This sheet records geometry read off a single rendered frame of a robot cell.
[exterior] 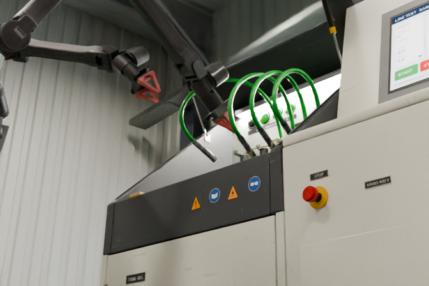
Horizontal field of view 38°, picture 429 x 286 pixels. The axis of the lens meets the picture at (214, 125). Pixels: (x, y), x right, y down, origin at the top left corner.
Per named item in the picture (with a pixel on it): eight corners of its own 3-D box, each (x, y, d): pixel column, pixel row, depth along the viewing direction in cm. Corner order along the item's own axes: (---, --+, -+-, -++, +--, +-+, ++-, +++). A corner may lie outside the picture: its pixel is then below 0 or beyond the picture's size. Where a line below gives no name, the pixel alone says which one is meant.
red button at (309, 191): (299, 207, 138) (297, 184, 140) (309, 210, 140) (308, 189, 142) (318, 202, 134) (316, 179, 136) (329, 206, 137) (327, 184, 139)
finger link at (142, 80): (165, 97, 211) (146, 80, 214) (168, 83, 206) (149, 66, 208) (150, 106, 207) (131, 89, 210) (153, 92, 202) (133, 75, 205)
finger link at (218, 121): (250, 121, 198) (232, 97, 198) (237, 133, 194) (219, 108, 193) (239, 128, 204) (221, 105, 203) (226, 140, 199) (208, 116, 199)
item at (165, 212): (110, 253, 187) (114, 202, 194) (121, 256, 190) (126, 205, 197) (270, 214, 148) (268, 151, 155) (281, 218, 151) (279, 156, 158)
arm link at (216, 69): (176, 66, 197) (191, 64, 190) (201, 48, 203) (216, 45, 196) (193, 98, 201) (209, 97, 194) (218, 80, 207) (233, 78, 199)
